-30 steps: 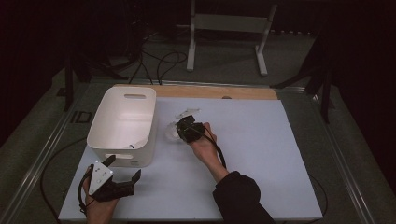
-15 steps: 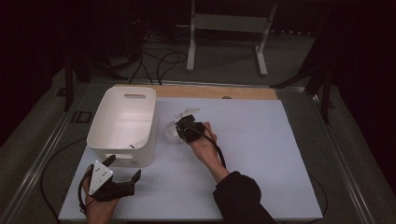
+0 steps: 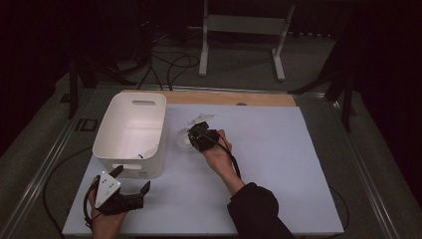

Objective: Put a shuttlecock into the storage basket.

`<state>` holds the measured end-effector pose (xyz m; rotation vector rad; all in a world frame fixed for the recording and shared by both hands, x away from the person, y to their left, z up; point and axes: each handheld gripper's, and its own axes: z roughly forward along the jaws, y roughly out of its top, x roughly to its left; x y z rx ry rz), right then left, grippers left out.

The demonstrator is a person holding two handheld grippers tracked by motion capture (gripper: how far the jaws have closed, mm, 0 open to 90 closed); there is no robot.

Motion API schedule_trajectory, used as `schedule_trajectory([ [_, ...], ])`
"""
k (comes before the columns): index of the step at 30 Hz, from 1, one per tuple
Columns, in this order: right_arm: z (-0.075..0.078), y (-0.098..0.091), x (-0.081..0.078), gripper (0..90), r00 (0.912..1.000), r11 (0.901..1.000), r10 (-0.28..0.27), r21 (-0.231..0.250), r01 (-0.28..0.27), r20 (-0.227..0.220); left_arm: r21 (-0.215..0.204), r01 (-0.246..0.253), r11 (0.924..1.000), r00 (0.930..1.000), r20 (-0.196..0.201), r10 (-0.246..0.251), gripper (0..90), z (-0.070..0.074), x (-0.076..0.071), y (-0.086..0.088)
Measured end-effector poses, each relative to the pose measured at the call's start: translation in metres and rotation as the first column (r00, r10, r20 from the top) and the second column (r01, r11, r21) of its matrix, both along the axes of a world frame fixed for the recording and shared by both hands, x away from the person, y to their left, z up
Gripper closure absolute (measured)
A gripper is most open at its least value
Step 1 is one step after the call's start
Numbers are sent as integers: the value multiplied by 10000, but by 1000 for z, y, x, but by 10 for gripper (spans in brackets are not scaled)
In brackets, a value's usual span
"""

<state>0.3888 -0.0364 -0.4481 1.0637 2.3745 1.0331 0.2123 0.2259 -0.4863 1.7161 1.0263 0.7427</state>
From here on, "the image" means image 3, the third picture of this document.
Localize white plastic storage bin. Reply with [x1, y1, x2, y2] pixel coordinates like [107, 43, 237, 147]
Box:
[92, 92, 168, 179]

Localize white table mat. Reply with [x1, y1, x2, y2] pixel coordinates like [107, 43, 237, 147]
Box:
[62, 103, 345, 237]

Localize white metal stand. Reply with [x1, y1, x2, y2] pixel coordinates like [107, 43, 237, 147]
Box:
[198, 0, 297, 83]

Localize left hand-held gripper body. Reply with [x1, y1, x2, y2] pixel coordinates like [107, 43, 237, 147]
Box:
[94, 170, 144, 215]

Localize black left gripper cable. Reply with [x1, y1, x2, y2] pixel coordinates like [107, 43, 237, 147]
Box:
[83, 178, 101, 230]

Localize metal floor rail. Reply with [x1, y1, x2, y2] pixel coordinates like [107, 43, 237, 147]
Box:
[96, 84, 326, 101]
[0, 89, 98, 239]
[327, 99, 403, 239]

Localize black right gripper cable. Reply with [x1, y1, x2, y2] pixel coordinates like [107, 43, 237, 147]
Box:
[212, 133, 350, 233]

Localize thin black floor cable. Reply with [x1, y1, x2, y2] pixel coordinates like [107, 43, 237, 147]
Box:
[42, 145, 94, 237]

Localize black floor cables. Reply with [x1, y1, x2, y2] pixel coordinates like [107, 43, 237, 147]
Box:
[137, 33, 201, 92]

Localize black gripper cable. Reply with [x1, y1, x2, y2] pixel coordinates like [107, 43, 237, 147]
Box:
[83, 178, 101, 230]
[212, 133, 350, 233]

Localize black tripod stand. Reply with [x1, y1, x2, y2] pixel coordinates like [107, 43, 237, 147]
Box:
[288, 19, 354, 132]
[68, 59, 137, 120]

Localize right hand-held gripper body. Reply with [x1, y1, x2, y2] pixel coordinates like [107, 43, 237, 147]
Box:
[187, 114, 220, 152]

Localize person's left hand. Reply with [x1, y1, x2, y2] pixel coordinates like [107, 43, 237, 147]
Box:
[88, 178, 128, 239]

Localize person's right hand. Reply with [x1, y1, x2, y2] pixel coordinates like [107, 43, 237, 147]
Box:
[202, 129, 241, 182]

